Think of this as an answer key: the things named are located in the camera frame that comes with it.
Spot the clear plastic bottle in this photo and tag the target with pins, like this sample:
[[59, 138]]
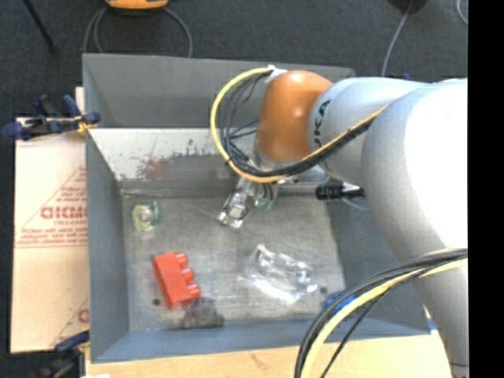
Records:
[[279, 272]]

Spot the small grey toy figure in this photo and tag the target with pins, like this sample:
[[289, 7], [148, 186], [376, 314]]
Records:
[[202, 315]]

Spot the pale board with red print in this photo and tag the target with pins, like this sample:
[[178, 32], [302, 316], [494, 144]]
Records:
[[47, 211]]

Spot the grey metal bin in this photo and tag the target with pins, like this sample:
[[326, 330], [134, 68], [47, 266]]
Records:
[[220, 250]]

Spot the black cylinder on white bracket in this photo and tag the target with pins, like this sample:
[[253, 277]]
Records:
[[332, 192]]

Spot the red toy building brick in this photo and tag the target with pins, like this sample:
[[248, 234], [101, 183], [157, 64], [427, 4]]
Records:
[[175, 280]]

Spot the small blue object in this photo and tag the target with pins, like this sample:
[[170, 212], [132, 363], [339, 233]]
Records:
[[334, 302]]

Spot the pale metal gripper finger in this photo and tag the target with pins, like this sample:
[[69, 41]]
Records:
[[227, 209], [241, 213]]

